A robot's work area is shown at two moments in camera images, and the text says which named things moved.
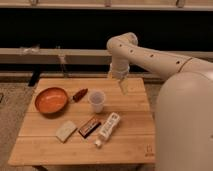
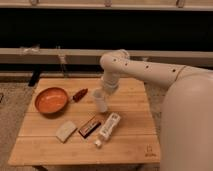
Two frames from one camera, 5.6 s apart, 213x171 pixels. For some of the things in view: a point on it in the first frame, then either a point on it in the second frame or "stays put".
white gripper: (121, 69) to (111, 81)
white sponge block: (65, 130) stays put
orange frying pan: (55, 99) stays put
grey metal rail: (76, 56) stays put
